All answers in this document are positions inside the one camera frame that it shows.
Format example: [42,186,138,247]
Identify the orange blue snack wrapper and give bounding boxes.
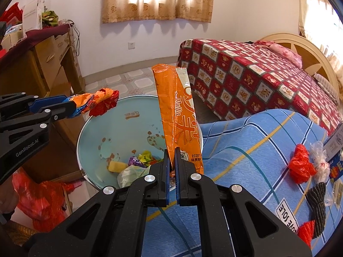
[63,88,119,118]

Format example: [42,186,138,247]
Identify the yellow red plastic wrapper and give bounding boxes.
[138,150,161,167]

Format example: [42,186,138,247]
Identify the red plastic bag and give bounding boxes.
[12,169,75,233]
[288,144,317,184]

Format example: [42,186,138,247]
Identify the black foam net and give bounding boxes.
[306,182,326,238]

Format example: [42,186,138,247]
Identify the clear bag with red print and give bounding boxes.
[310,141,330,183]

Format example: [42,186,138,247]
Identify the long orange snack bag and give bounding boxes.
[152,64,203,174]

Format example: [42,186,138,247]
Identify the purple snack wrapper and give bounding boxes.
[128,156,146,168]

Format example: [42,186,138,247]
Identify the red foam fruit net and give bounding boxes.
[297,220,315,247]

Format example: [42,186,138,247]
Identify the light blue trash bin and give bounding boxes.
[77,95,167,190]

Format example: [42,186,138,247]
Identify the person's left hand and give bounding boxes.
[0,176,19,215]

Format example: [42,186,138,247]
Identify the brown wooden desk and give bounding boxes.
[1,24,85,183]

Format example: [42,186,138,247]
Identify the yellow sponge piece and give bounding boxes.
[108,161,128,173]

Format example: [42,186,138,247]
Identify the red plastic bag on floor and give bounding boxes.
[12,169,75,233]

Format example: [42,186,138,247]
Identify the blue checked tablecloth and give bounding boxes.
[142,109,328,256]

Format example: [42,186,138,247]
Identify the green cloth on desk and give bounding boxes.
[42,10,59,27]

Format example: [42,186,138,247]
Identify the left clear snack packet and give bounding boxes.
[332,179,343,209]

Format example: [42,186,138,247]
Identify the blue Look milk carton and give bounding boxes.
[329,152,343,183]

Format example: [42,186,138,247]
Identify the tall white milk carton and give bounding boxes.
[323,123,343,162]

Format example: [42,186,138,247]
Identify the red patterned bedspread bed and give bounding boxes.
[177,39,342,134]

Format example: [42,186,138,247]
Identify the striped pillow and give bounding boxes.
[313,73,340,106]

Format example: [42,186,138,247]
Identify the pink floral pillow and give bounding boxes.
[253,40,302,69]

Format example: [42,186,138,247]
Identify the cream wooden headboard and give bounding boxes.
[260,33,339,92]

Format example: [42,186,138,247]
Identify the back window beige curtain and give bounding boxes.
[296,0,343,76]

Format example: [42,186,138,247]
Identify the wall power socket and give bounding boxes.
[128,42,135,49]

